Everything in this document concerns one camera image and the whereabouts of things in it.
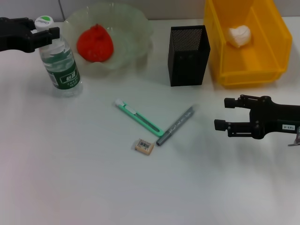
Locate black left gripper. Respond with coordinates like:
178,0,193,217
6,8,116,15
0,17,60,53

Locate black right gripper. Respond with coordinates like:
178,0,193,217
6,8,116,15
214,94,300,140

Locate clear green-label water bottle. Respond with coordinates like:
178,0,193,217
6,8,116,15
34,15,84,98

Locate orange fruit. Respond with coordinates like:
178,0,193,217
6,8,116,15
76,23,115,63

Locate white paper ball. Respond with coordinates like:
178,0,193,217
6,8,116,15
226,25,253,49

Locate green utility knife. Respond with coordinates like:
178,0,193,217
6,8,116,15
114,98,165,138

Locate beige barcode eraser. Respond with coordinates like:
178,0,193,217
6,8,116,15
135,138,155,156

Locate grey marker pen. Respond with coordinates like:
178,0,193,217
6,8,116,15
156,105,195,147

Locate black mesh pen holder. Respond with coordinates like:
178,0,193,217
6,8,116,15
167,25,211,87

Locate green glass fruit bowl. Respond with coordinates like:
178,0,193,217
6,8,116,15
61,2,153,78

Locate yellow plastic bin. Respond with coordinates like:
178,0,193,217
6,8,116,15
203,0,293,89

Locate right arm cable plug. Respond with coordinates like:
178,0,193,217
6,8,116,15
287,126,300,147

